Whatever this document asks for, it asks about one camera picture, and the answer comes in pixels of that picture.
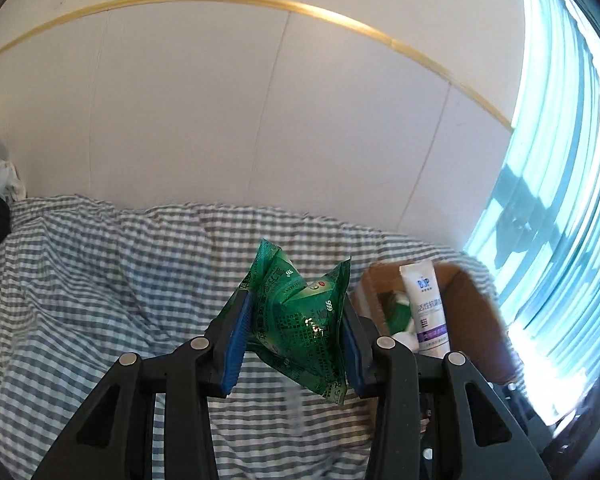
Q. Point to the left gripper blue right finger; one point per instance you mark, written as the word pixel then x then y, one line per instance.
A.
pixel 435 418

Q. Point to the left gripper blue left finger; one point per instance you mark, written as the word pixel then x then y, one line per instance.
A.
pixel 111 434

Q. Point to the white purple cream tube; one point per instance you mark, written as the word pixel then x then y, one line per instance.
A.
pixel 423 293

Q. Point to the green snack packet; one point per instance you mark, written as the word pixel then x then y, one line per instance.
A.
pixel 290 324

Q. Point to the white green medicine box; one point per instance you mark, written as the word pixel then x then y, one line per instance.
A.
pixel 397 311

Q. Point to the cardboard box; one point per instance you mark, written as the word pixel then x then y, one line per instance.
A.
pixel 474 325

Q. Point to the grey checkered cloth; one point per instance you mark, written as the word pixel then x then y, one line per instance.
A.
pixel 82 282

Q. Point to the blue striped curtain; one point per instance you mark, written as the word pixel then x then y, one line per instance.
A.
pixel 539 235

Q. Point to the gold wall trim strip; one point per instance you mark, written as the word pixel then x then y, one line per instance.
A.
pixel 288 6

